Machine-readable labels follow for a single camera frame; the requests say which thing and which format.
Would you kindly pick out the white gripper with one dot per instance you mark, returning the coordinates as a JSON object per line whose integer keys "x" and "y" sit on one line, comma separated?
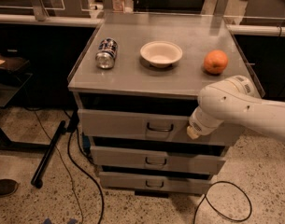
{"x": 198, "y": 125}

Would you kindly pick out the grey top drawer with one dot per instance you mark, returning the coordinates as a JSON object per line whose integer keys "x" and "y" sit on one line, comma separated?
{"x": 128, "y": 125}

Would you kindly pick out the grey drawer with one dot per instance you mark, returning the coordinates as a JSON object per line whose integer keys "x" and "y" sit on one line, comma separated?
{"x": 157, "y": 160}
{"x": 128, "y": 125}
{"x": 154, "y": 183}

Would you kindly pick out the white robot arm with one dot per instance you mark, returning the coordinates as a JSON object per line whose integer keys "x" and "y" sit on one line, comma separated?
{"x": 232, "y": 100}

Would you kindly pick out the grey drawer cabinet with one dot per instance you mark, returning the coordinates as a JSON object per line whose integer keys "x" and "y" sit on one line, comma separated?
{"x": 134, "y": 85}

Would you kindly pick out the grey bottom drawer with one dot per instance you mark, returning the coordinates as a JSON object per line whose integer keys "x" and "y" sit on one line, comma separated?
{"x": 154, "y": 183}

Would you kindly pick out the grey middle drawer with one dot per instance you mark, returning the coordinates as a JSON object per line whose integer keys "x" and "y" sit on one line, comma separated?
{"x": 157, "y": 160}

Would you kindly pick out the orange fruit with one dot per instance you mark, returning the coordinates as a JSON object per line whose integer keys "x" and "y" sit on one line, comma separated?
{"x": 216, "y": 62}

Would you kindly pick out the white paper bowl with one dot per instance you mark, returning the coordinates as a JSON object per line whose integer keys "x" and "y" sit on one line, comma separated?
{"x": 161, "y": 54}

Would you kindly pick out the blue soda can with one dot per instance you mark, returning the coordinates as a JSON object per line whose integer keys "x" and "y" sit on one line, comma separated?
{"x": 106, "y": 54}

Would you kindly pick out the black metal stand leg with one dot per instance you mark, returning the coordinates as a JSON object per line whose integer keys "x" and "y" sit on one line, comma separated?
{"x": 42, "y": 166}

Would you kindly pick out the black side table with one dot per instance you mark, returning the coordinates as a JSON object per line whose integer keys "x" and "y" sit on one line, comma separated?
{"x": 13, "y": 76}

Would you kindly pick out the dark brown shoe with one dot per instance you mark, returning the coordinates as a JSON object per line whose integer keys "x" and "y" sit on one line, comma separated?
{"x": 8, "y": 187}

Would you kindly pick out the black top drawer handle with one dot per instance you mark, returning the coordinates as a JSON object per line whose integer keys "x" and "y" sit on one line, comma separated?
{"x": 160, "y": 129}

